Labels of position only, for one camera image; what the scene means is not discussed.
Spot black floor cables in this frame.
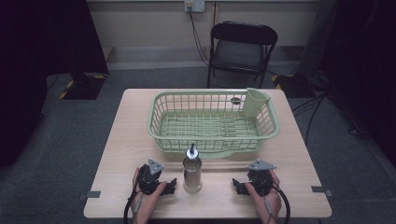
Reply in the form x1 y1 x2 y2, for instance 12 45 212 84
290 91 332 147

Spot white wall socket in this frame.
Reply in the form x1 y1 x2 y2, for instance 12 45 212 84
183 0 206 13

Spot glass bottle with spout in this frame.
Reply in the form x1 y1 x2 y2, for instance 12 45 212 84
182 143 203 194

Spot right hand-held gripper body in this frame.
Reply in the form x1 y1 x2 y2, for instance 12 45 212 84
246 159 277 196

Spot green plastic cutlery holder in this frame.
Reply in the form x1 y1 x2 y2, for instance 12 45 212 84
241 87 272 119

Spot black folding chair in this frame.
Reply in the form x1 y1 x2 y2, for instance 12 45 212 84
206 21 279 90

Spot grey tape strip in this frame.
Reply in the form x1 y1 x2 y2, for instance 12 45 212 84
78 190 102 202
310 185 333 197

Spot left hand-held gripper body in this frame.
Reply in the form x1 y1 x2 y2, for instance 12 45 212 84
136 158 165 196

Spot green drip tray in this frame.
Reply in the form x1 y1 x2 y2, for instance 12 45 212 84
197 150 239 160

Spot person's right hand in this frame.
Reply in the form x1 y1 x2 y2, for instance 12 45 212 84
244 169 283 218

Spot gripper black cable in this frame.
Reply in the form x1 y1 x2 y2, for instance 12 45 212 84
122 185 142 224
270 182 291 224

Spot dark curtain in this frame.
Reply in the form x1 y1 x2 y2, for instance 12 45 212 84
0 0 109 169
317 0 396 169

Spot black wall cable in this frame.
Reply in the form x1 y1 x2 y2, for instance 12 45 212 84
188 10 210 67

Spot green plastic dish basket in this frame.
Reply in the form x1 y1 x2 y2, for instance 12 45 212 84
147 88 281 155

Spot person's left hand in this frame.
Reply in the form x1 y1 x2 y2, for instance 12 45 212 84
130 167 168 217

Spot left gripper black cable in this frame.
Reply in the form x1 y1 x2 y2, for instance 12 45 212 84
122 185 142 224

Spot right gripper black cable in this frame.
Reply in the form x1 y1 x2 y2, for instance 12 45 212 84
270 182 291 224

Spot black stand base striped tape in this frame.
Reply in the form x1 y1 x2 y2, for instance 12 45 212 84
58 72 107 101
271 74 318 99

